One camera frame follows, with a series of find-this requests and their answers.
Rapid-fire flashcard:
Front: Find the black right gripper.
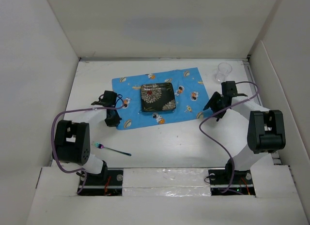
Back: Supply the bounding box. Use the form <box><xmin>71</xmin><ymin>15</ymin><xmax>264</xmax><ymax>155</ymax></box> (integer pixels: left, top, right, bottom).
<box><xmin>203</xmin><ymin>91</ymin><xmax>228</xmax><ymax>119</ymax></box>

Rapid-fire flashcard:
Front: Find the blue space-print cloth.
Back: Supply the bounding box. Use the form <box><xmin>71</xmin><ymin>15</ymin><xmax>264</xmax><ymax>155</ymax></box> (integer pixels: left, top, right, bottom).
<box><xmin>112</xmin><ymin>67</ymin><xmax>211</xmax><ymax>130</ymax></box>

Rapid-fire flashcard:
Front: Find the black floral square plate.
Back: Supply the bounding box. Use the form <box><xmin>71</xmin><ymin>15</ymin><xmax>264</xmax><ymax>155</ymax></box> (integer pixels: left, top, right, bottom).
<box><xmin>140</xmin><ymin>82</ymin><xmax>176</xmax><ymax>112</ymax></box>

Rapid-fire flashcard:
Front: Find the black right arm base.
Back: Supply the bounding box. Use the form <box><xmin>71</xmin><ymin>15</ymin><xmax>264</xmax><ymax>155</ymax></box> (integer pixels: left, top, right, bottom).
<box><xmin>204</xmin><ymin>160</ymin><xmax>256</xmax><ymax>196</ymax></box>

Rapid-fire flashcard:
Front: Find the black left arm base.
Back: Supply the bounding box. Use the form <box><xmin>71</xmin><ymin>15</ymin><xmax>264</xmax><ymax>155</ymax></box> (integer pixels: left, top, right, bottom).
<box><xmin>77</xmin><ymin>162</ymin><xmax>124</xmax><ymax>196</ymax></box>

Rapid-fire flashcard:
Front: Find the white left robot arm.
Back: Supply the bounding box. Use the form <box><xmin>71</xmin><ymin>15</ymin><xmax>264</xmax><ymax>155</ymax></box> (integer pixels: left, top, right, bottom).
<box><xmin>50</xmin><ymin>90</ymin><xmax>124</xmax><ymax>185</ymax></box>

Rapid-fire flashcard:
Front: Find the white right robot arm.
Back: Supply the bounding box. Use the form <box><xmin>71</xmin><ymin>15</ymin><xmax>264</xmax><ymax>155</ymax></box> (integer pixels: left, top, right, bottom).
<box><xmin>204</xmin><ymin>81</ymin><xmax>286</xmax><ymax>183</ymax></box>

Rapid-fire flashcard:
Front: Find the iridescent fork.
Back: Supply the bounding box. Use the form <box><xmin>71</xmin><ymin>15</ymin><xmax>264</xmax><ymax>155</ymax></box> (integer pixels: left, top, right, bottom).
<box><xmin>92</xmin><ymin>142</ymin><xmax>132</xmax><ymax>156</ymax></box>

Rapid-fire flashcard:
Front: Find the clear plastic cup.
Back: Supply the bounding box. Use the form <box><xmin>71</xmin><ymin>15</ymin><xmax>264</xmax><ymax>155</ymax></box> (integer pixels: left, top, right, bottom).
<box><xmin>215</xmin><ymin>62</ymin><xmax>233</xmax><ymax>83</ymax></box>

